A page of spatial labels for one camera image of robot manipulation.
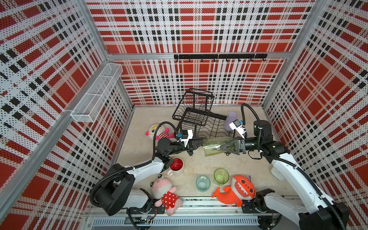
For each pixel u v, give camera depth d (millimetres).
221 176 838
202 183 810
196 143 621
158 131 913
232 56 897
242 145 582
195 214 719
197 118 768
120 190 418
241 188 717
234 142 581
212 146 616
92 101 907
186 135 574
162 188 739
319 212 371
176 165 858
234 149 584
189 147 622
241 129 627
